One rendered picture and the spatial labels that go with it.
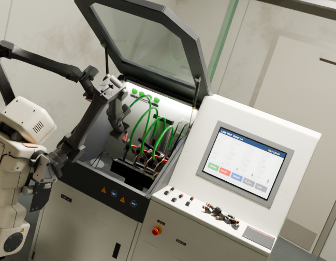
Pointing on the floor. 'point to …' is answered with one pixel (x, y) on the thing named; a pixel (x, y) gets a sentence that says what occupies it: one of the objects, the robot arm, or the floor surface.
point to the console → (264, 131)
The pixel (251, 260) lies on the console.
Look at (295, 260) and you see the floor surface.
